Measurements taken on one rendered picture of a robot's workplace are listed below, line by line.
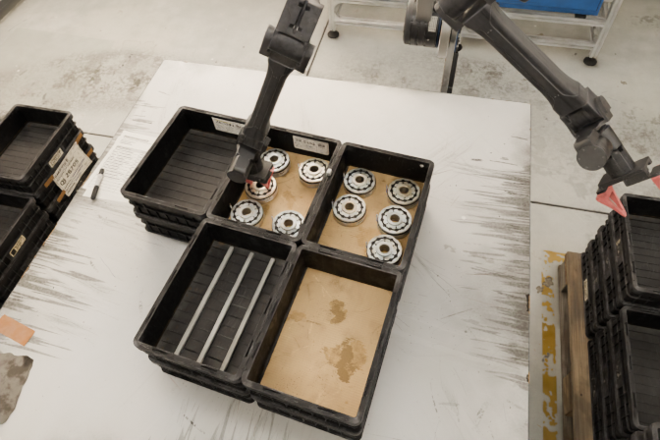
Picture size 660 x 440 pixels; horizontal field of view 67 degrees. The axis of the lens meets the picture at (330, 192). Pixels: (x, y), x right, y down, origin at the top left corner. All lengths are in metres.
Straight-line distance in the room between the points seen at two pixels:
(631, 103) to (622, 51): 0.48
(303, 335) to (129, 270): 0.67
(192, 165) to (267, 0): 2.41
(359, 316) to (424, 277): 0.30
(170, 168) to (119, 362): 0.64
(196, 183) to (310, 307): 0.60
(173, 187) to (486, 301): 1.06
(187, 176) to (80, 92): 1.99
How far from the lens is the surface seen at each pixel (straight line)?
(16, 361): 1.81
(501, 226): 1.76
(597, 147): 1.15
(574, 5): 3.39
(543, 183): 2.85
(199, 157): 1.80
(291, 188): 1.65
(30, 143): 2.68
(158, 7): 4.20
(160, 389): 1.59
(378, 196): 1.61
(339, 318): 1.41
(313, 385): 1.36
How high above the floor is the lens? 2.14
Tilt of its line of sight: 54 degrees down
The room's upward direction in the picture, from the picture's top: 5 degrees counter-clockwise
